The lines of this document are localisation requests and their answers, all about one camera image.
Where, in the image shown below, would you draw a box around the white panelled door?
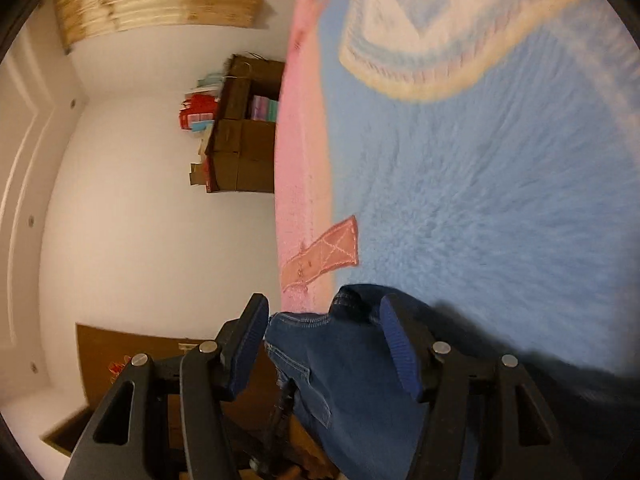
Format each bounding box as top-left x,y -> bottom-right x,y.
0,7 -> 87,403

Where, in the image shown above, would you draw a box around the closed brown cardboard box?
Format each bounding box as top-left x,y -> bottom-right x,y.
205,118 -> 277,157
206,152 -> 276,194

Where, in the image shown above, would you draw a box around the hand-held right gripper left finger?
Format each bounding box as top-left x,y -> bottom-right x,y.
64,293 -> 271,480

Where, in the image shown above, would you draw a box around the small cardboard box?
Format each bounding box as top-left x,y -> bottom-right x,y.
188,161 -> 212,189

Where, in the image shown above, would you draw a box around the flat brown cardboard sheet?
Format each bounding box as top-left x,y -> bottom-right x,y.
43,323 -> 281,480

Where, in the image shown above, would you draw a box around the red packages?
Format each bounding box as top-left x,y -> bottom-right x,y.
177,92 -> 222,134

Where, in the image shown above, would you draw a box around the pink and blue printed blanket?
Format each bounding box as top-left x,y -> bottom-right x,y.
274,0 -> 640,386

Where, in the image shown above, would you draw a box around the open brown cardboard box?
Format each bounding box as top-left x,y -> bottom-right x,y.
221,53 -> 286,122

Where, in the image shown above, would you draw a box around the pastel packages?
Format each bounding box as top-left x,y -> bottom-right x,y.
251,94 -> 280,122

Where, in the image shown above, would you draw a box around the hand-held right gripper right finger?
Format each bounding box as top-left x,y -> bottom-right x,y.
379,294 -> 583,480

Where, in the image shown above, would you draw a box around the blue denim pants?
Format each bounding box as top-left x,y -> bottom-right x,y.
263,284 -> 481,480

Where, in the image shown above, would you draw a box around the bamboo blind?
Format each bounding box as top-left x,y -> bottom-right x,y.
52,0 -> 279,54

